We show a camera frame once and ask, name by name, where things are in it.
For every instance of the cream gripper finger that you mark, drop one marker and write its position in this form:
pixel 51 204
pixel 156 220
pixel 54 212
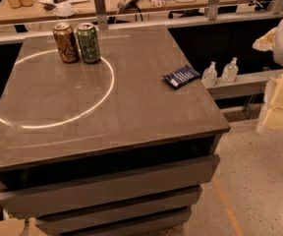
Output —
pixel 271 113
pixel 265 42

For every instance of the green soda can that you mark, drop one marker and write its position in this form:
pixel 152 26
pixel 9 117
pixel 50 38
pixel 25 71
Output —
pixel 88 42

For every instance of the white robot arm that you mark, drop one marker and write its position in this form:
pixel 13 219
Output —
pixel 278 45

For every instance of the orange-brown soda can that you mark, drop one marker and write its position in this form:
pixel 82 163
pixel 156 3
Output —
pixel 66 42

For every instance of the right clear sanitizer bottle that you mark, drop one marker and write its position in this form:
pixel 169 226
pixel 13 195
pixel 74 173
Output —
pixel 230 71

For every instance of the clear sanitizer bottle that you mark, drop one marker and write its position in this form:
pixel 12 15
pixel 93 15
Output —
pixel 209 75
pixel 230 71

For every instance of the left clear sanitizer bottle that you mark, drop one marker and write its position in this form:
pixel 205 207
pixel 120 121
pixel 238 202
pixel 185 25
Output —
pixel 209 75

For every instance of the blue snack packet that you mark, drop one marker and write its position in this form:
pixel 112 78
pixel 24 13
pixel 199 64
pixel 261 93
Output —
pixel 181 77

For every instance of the grey drawer cabinet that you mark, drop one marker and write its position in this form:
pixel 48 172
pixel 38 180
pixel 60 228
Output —
pixel 63 122

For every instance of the white cup on saucer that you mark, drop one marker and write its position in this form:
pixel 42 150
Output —
pixel 64 10

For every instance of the bottom grey drawer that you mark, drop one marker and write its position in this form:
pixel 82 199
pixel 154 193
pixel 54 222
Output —
pixel 138 225

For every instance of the grey drawer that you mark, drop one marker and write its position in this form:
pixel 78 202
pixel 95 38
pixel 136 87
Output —
pixel 100 215
pixel 138 225
pixel 104 189

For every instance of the middle grey drawer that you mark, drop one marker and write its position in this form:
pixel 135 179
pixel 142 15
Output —
pixel 100 215

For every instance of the top grey drawer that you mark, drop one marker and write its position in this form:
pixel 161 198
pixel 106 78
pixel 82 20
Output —
pixel 104 189

